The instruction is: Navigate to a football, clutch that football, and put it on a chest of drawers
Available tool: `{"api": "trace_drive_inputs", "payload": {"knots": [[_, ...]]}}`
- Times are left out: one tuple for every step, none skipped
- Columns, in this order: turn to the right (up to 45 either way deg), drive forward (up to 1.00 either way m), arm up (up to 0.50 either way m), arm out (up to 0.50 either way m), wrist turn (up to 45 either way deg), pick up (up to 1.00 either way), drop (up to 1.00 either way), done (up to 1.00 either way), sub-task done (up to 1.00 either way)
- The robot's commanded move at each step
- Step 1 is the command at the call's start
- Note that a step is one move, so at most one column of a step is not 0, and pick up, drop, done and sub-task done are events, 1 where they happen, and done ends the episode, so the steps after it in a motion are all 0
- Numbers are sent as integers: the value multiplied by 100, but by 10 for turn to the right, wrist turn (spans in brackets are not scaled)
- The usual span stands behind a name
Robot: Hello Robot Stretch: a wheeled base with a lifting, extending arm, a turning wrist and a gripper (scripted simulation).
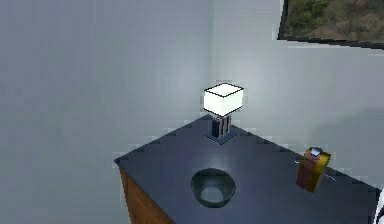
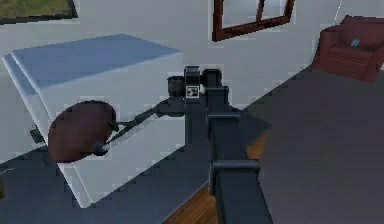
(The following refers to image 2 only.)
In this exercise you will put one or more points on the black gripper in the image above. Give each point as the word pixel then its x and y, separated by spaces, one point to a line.
pixel 175 95

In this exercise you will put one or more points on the brown football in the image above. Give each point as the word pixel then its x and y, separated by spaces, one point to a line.
pixel 80 131

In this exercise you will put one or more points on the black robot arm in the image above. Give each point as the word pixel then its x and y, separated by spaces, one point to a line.
pixel 230 160

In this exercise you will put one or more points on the white chest of drawers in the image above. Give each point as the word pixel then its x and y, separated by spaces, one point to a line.
pixel 100 100

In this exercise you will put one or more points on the black framed green picture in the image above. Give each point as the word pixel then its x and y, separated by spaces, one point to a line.
pixel 33 8

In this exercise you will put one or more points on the brown framed window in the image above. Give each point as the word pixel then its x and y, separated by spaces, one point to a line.
pixel 250 16

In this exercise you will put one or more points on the dark red armchair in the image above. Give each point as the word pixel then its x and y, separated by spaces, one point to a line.
pixel 350 50

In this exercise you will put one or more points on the small blue-grey object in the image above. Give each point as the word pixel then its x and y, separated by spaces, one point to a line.
pixel 355 42

